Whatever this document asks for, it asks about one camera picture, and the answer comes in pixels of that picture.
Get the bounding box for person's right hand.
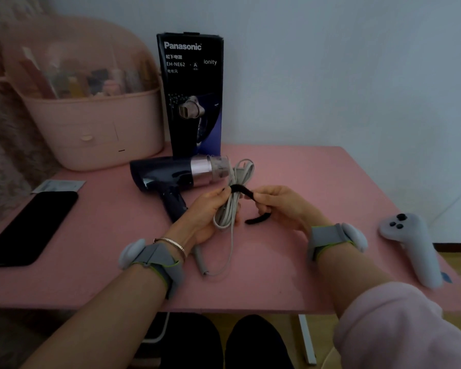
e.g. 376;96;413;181
252;185;333;238

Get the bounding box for person's left hand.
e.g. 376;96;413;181
164;186;239;251

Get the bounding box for grey power cord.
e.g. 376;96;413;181
192;159;256;277

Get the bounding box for black hook-and-loop strap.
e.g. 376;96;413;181
223;184;278;227

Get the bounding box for person's right forearm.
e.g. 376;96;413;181
316;244;393;317

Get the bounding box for person's left forearm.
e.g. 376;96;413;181
21;261;169;369

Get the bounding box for dark blue hair dryer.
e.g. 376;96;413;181
129;154;232;224

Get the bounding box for grey right wrist tracker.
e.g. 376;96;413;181
307;222;369;262

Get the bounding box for grey wrist tracker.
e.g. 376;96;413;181
118;238;182;301
307;222;369;262

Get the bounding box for grey left wrist tracker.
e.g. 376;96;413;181
118;238;182;301

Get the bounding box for dark hair dryer box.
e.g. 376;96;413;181
156;32;224;159

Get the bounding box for pink plastic storage basket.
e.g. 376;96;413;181
0;69;166;172

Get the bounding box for person's right leg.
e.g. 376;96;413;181
224;314;296;369

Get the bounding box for person's leg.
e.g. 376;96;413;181
224;314;296;369
158;313;226;369

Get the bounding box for person's left leg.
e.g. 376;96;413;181
158;313;226;369

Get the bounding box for small silver packet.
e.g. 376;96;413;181
31;179;87;196

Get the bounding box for grey handheld controller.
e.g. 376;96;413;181
377;213;445;290

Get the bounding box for cosmetics in basket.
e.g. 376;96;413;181
19;48;154;100

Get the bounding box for black smartphone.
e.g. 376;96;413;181
0;191;80;269

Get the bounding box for pink fleece sleeve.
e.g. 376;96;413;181
332;282;461;369

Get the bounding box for translucent pink basket lid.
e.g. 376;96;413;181
0;17;163;101

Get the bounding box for patterned beige curtain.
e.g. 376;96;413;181
0;0;64;235

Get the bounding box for thin metal bracelet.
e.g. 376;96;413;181
153;237;188;260

